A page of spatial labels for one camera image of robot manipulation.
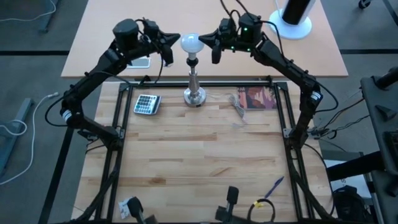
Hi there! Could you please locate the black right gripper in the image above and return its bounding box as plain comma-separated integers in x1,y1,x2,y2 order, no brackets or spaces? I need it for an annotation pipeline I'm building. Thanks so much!
198,29,242,65

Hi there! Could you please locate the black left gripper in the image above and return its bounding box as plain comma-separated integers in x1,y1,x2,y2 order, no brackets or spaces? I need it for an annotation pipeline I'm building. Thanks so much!
139,29,182,67

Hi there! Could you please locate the white flood lightbulb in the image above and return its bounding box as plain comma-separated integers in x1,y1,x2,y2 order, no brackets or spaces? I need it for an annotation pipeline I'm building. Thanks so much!
180,32,205,61

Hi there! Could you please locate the silver table lamp base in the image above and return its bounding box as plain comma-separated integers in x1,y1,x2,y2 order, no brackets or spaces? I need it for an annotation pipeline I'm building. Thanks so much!
183,57,207,108

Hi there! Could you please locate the white flat box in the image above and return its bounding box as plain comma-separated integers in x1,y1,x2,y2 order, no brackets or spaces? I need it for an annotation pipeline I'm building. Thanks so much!
127,57,151,69

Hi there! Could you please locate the light wooden desk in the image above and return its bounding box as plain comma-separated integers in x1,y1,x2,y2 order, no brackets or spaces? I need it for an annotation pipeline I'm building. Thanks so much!
61,0,349,78

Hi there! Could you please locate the grey desk calculator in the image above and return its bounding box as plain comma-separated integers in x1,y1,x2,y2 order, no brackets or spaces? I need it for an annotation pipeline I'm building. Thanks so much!
133,94,162,116

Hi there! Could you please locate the white round stand base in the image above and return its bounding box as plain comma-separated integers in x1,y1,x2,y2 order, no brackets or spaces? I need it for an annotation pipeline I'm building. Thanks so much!
269,0,313,40

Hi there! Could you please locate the blue-grey table leg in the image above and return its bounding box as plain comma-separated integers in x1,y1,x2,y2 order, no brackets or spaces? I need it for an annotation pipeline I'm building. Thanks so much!
39,0,55,34
0,98,35,177

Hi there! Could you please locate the blue pen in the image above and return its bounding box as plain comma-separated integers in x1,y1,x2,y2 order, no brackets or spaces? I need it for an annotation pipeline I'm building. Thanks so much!
264,176,285,199

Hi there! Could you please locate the small printed sticker sheet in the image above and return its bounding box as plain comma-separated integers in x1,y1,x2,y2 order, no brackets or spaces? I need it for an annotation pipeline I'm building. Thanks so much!
118,197,133,220

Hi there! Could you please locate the grey equipment cart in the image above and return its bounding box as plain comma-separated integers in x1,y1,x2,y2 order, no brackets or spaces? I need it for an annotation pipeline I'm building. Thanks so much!
326,67,398,224

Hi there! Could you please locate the black backpack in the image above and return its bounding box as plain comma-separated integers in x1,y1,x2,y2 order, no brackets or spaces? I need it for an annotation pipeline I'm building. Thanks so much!
332,185,373,224

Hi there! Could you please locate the black aluminium table frame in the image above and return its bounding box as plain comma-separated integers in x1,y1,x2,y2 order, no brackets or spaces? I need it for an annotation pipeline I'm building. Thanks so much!
93,80,315,224

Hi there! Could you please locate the clear lamp power cord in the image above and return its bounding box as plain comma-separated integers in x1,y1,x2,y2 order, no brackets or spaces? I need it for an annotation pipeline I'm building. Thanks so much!
206,91,249,129

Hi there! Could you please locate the black cable bundle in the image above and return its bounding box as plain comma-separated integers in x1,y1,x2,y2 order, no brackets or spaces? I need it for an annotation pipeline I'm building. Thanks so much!
310,98,371,141

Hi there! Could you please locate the white floor cable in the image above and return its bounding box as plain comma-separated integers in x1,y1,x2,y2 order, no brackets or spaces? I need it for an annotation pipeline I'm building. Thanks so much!
0,0,57,22
0,92,60,187

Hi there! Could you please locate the black leader arm handle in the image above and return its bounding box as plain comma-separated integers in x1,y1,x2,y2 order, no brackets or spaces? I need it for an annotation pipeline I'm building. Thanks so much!
127,196,156,224
215,185,246,224

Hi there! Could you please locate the yellow black cable loop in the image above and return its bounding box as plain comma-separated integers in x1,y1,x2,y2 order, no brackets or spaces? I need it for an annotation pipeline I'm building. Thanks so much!
247,198,277,223

